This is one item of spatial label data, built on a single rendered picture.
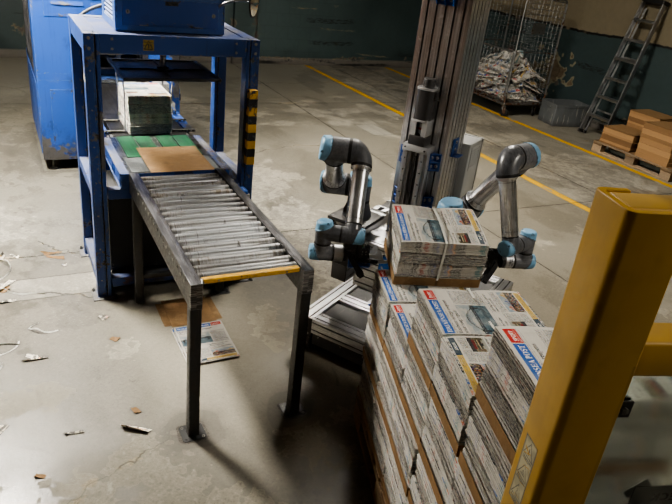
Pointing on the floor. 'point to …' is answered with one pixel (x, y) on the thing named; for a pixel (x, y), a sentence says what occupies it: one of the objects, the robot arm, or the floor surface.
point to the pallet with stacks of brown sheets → (641, 141)
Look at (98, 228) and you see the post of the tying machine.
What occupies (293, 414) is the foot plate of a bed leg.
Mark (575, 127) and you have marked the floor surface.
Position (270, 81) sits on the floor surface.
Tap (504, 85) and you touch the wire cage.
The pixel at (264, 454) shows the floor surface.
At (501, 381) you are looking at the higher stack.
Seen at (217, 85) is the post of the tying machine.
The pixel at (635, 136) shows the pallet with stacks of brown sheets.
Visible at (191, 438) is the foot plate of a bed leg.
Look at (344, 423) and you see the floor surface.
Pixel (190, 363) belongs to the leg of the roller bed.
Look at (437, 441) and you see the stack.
